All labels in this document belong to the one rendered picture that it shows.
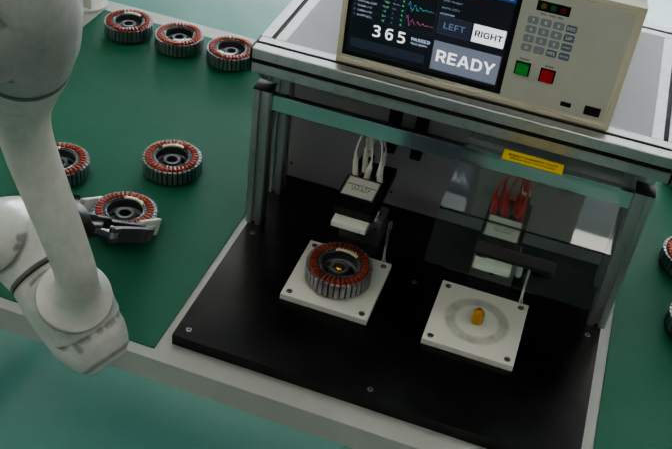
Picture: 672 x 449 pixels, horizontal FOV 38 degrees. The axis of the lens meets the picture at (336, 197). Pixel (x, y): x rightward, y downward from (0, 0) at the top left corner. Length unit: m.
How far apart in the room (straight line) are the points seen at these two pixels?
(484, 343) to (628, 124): 0.41
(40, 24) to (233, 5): 3.25
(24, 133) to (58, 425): 1.39
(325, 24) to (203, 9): 2.46
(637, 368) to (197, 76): 1.12
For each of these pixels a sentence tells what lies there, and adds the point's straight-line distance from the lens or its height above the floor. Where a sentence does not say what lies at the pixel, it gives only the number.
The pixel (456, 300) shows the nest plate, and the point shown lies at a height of 0.78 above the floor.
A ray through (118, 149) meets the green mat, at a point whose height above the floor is 0.75.
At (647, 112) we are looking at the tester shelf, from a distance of 1.61.
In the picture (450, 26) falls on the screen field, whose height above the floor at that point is 1.22.
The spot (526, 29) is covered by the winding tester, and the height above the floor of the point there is 1.25.
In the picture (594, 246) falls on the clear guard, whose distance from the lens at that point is 1.37.
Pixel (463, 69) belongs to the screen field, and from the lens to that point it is 1.51.
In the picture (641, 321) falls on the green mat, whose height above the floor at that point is 0.75.
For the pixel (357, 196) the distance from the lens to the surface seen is 1.60.
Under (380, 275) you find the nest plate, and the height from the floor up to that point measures 0.78.
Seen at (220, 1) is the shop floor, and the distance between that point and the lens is 4.17.
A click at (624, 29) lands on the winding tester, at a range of 1.45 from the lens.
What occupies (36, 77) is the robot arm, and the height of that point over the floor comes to 1.38.
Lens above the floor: 1.89
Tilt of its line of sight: 38 degrees down
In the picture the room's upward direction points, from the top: 8 degrees clockwise
